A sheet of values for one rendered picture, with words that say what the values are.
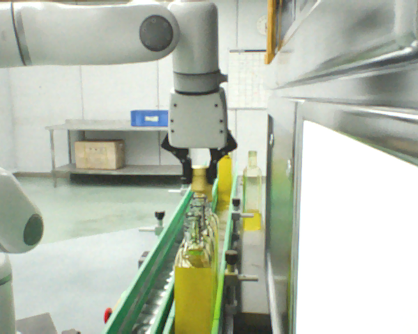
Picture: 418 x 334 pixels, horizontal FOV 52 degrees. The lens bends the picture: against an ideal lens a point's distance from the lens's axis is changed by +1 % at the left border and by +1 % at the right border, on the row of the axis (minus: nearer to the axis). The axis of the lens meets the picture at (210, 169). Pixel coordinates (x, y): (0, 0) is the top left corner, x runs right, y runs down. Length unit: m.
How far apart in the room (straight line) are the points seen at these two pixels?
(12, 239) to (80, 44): 0.38
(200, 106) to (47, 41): 0.24
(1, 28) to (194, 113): 0.29
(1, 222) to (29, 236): 0.07
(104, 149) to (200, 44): 5.60
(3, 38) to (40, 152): 6.71
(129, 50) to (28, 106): 6.75
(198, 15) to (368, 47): 0.48
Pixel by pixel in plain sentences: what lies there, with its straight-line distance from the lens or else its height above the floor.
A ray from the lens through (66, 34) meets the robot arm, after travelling 0.60.
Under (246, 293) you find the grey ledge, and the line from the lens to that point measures 0.99.
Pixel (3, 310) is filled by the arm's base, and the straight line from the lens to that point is 0.95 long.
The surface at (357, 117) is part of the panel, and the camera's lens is 0.17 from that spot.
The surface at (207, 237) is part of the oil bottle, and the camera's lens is 0.71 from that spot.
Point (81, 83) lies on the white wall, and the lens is 6.96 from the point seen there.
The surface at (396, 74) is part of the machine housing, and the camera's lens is 0.23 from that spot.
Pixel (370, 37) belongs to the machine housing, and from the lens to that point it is 0.19.
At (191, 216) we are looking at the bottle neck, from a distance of 0.64.
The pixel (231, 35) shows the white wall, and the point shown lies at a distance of 6.53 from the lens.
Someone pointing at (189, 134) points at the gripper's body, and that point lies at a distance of 0.71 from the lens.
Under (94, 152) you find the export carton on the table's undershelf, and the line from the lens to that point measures 6.28.
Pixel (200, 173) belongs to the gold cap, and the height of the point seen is 1.19.
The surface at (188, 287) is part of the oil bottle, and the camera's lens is 0.67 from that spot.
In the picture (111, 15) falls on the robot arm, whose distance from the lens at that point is 0.58.
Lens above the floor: 1.32
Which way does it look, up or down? 10 degrees down
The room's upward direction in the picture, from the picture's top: straight up
